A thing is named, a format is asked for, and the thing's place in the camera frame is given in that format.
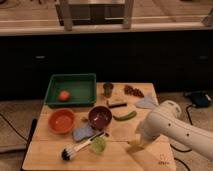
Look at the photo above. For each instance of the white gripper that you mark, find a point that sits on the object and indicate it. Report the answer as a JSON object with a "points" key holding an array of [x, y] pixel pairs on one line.
{"points": [[143, 140]]}

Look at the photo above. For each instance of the yellow banana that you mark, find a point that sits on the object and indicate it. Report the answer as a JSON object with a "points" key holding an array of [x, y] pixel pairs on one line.
{"points": [[136, 146]]}

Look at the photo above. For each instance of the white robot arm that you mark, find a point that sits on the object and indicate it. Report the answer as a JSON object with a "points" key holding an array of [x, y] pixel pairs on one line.
{"points": [[163, 120]]}

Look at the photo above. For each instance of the purple bowl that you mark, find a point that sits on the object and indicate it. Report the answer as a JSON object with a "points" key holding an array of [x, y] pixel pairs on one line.
{"points": [[100, 117]]}

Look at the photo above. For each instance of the orange bowl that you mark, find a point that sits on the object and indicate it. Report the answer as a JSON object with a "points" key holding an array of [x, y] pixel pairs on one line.
{"points": [[61, 121]]}

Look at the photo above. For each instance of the green cucumber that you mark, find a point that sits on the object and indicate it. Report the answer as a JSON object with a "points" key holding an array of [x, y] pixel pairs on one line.
{"points": [[125, 117]]}

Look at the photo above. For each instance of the grey blue cloth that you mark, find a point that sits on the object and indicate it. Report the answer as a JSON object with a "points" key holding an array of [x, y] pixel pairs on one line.
{"points": [[147, 102]]}

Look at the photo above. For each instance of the green small cup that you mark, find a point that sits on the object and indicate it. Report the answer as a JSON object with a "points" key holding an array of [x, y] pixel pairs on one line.
{"points": [[98, 145]]}

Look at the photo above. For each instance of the red grapes bunch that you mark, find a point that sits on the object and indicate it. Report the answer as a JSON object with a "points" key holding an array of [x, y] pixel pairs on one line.
{"points": [[129, 90]]}

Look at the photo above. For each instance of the dark metal cup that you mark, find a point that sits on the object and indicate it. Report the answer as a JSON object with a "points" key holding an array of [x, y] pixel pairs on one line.
{"points": [[108, 88]]}

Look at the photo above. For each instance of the dark blue device on floor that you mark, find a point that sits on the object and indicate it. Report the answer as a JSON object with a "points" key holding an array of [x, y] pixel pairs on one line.
{"points": [[199, 99]]}

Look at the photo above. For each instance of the dish brush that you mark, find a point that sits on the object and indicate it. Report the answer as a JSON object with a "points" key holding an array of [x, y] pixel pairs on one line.
{"points": [[69, 152]]}

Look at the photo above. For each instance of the green plastic tray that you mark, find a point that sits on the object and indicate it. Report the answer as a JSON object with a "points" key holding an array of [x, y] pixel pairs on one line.
{"points": [[82, 89]]}

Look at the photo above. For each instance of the orange fruit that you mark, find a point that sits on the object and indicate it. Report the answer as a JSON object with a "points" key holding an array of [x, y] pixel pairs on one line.
{"points": [[64, 96]]}

